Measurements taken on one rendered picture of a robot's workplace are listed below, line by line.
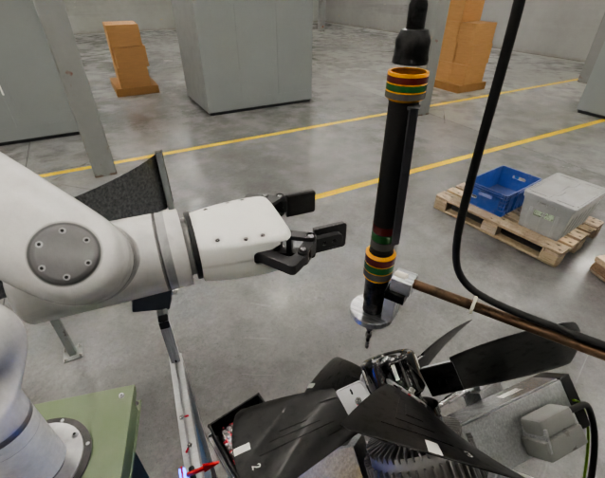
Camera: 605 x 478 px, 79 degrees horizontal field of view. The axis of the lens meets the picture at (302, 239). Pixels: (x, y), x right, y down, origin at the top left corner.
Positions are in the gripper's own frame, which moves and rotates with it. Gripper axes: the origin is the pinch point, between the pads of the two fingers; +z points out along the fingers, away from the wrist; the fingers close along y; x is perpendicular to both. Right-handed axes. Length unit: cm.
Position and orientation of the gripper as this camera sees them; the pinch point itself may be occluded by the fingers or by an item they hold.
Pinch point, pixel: (320, 217)
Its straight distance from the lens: 45.2
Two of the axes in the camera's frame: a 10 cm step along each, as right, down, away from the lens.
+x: 0.0, -8.2, -5.7
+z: 9.2, -2.2, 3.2
